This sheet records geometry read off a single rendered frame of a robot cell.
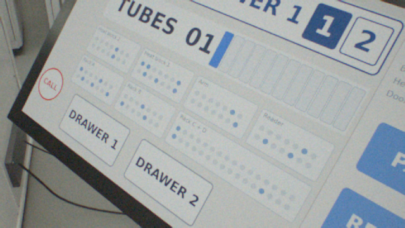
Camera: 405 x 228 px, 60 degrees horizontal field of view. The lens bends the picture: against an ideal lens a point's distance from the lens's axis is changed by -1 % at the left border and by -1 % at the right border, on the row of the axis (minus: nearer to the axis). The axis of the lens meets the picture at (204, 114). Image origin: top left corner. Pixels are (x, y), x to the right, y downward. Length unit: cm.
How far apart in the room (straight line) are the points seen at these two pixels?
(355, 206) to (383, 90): 10
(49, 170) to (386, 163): 158
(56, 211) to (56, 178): 18
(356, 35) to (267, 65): 8
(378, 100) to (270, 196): 12
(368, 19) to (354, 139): 10
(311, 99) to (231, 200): 12
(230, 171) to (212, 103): 7
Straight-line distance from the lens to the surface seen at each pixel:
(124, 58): 41
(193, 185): 34
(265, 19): 35
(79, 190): 166
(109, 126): 40
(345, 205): 31
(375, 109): 32
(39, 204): 165
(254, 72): 34
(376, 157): 31
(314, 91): 32
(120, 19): 43
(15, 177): 141
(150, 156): 37
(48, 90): 47
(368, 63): 33
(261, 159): 32
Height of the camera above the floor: 128
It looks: 39 degrees down
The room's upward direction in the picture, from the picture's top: 8 degrees clockwise
